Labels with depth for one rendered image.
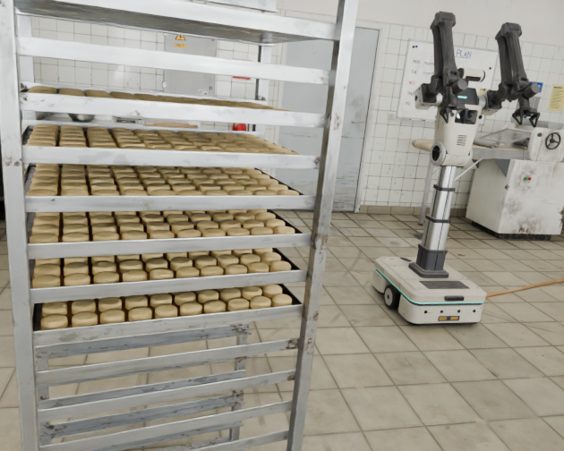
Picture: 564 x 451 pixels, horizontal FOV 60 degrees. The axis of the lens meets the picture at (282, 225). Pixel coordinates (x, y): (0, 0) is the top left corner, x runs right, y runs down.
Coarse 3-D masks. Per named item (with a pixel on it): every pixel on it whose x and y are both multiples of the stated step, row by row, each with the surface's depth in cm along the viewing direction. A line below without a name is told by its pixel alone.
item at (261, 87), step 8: (272, 0) 135; (264, 48) 138; (264, 56) 139; (256, 80) 142; (264, 80) 141; (256, 88) 142; (264, 88) 141; (256, 96) 143; (264, 96) 142; (256, 128) 144; (264, 128) 145; (240, 336) 163; (240, 344) 164; (240, 360) 166; (240, 368) 167; (240, 392) 170; (232, 408) 173; (240, 408) 172; (232, 432) 174
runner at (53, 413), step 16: (208, 384) 114; (224, 384) 115; (240, 384) 117; (256, 384) 119; (112, 400) 105; (128, 400) 107; (144, 400) 108; (160, 400) 110; (48, 416) 101; (64, 416) 102
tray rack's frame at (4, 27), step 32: (0, 0) 75; (0, 32) 76; (0, 64) 77; (32, 64) 118; (0, 96) 78; (0, 128) 80; (32, 352) 93; (32, 384) 94; (32, 416) 96; (32, 448) 98; (192, 448) 169
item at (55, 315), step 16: (224, 288) 123; (240, 288) 128; (256, 288) 125; (272, 288) 126; (48, 304) 107; (64, 304) 107; (80, 304) 108; (96, 304) 113; (112, 304) 109; (128, 304) 111; (144, 304) 112; (160, 304) 113; (176, 304) 117; (192, 304) 113; (208, 304) 114; (224, 304) 115; (240, 304) 115; (256, 304) 117; (272, 304) 121; (288, 304) 120; (48, 320) 100; (64, 320) 101; (80, 320) 101; (96, 320) 103; (112, 320) 103; (128, 320) 107
